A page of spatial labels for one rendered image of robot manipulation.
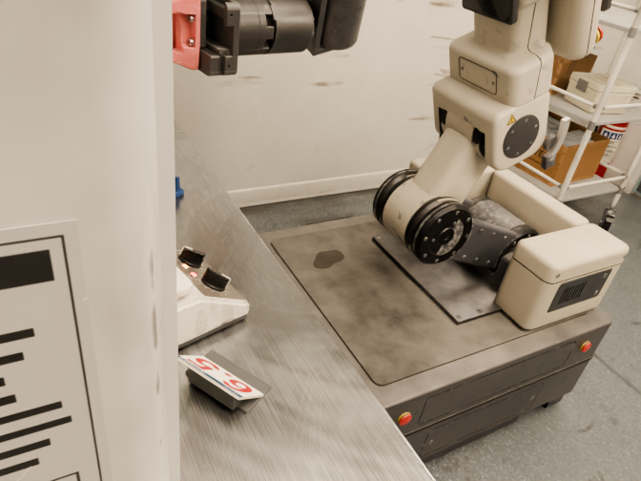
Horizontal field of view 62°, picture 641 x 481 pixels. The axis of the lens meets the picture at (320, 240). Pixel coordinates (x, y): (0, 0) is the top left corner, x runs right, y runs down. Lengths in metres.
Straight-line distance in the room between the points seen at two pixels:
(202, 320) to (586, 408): 1.47
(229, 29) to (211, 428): 0.39
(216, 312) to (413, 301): 0.84
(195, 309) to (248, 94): 1.63
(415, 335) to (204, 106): 1.25
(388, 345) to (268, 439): 0.72
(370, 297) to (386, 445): 0.82
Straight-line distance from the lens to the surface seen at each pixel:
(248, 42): 0.56
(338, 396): 0.63
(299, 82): 2.27
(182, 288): 0.62
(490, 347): 1.38
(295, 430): 0.60
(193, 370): 0.61
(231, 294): 0.68
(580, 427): 1.85
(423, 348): 1.30
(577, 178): 2.83
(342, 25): 0.62
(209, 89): 2.13
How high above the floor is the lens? 1.23
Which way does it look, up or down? 33 degrees down
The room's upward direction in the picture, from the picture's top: 9 degrees clockwise
